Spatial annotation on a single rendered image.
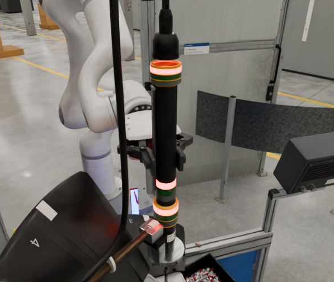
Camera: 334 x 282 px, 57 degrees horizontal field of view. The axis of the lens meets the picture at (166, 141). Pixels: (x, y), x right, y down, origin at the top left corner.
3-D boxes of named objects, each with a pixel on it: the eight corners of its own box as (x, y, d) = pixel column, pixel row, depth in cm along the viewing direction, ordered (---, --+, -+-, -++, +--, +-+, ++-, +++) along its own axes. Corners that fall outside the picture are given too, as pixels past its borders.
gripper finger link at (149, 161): (146, 155, 53) (156, 176, 48) (128, 158, 52) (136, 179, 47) (146, 139, 52) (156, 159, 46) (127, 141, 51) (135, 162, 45)
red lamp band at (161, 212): (168, 219, 51) (168, 214, 50) (148, 208, 53) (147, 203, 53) (183, 206, 54) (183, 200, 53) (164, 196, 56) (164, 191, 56)
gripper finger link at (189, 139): (195, 135, 58) (190, 149, 53) (156, 131, 59) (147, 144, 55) (195, 130, 57) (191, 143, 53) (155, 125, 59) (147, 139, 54)
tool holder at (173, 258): (161, 281, 53) (161, 241, 49) (132, 261, 57) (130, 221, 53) (191, 249, 60) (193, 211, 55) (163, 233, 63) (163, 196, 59)
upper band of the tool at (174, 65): (168, 90, 40) (168, 69, 39) (144, 84, 43) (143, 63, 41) (187, 82, 43) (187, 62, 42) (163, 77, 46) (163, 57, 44)
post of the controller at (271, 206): (265, 233, 122) (273, 193, 112) (260, 228, 124) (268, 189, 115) (271, 231, 122) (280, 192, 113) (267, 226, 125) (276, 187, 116)
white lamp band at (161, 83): (168, 88, 40) (168, 83, 40) (144, 82, 43) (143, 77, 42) (187, 80, 43) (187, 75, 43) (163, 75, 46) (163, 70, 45)
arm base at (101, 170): (71, 186, 132) (64, 149, 123) (111, 171, 141) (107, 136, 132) (89, 210, 118) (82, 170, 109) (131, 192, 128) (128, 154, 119)
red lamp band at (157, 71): (168, 76, 39) (168, 71, 39) (143, 70, 42) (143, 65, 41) (187, 69, 42) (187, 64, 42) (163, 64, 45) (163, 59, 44)
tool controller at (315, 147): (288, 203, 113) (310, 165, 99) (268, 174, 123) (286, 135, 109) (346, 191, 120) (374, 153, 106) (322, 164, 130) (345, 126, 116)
